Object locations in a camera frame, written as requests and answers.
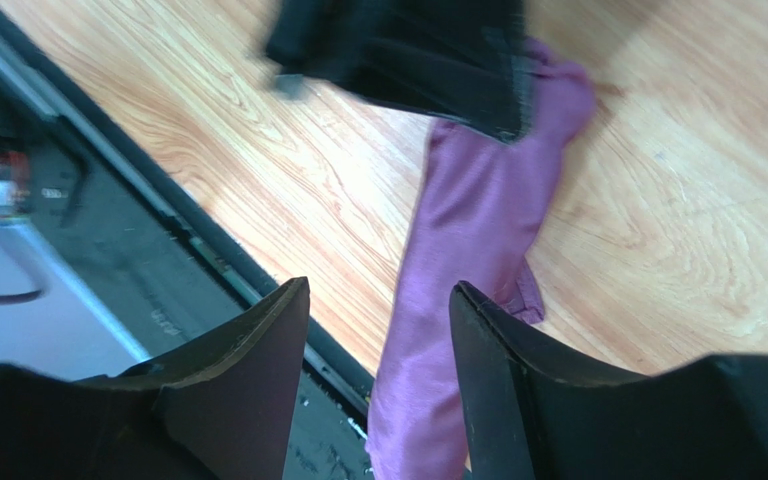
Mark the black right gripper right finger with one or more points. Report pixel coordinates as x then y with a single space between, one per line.
535 408

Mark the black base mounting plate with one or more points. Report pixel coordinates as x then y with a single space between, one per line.
105 263

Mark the purple cloth napkin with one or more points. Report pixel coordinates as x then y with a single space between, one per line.
479 210

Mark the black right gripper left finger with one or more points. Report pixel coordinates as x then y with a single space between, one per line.
218 407

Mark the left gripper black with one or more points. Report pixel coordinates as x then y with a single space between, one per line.
466 61

